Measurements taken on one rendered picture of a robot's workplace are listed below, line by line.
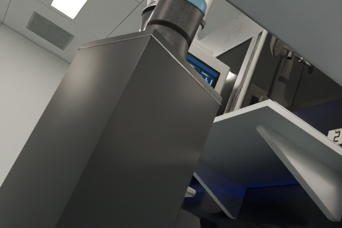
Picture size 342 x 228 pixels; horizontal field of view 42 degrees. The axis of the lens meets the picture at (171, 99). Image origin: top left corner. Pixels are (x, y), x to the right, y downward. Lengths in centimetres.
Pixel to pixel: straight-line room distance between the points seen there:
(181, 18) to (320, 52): 88
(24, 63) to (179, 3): 581
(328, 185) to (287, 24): 121
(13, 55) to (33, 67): 32
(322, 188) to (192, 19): 61
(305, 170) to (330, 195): 11
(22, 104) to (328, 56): 650
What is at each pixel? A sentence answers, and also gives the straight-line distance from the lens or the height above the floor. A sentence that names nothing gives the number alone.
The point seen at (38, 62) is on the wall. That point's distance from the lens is 683.
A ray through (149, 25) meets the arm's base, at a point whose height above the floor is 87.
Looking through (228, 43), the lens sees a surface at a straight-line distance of 278.
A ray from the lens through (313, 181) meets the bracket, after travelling 132.
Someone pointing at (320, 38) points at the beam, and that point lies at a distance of 16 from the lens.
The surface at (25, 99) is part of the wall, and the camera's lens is 665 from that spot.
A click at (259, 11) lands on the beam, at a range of 16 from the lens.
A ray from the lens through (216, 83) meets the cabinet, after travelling 230.
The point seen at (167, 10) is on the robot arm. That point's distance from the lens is 105.
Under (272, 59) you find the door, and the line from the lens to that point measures 221.
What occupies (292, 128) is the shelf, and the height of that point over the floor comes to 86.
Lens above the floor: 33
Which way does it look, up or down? 24 degrees up
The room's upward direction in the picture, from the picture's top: 24 degrees clockwise
